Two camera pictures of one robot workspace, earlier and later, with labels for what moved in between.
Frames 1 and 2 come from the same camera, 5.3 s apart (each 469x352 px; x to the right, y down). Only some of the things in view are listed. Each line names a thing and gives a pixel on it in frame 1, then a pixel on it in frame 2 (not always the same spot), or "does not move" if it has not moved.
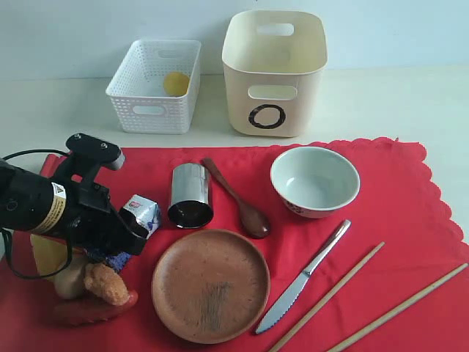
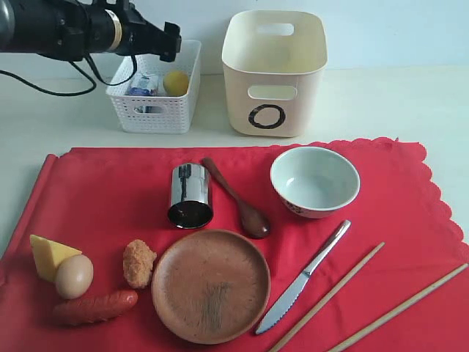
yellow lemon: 176,83 does not move
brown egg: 69,284 does not move
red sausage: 91,310 does not move
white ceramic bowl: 314,182 does not move
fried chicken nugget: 102,281 → 138,260
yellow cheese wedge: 50,253 does not move
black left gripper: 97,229 → 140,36
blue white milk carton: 146,212 → 144,84
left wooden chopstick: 305,320 does not move
